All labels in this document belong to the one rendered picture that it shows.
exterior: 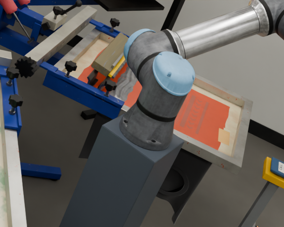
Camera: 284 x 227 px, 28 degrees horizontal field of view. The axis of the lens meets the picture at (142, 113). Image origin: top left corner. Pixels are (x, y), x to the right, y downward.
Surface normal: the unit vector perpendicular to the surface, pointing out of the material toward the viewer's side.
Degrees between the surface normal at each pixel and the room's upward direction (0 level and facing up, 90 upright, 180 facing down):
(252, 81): 90
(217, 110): 0
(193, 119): 0
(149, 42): 28
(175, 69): 7
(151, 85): 90
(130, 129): 72
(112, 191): 90
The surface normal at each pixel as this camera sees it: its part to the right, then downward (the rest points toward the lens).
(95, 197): -0.50, 0.28
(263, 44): -0.25, 0.43
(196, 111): 0.37, -0.79
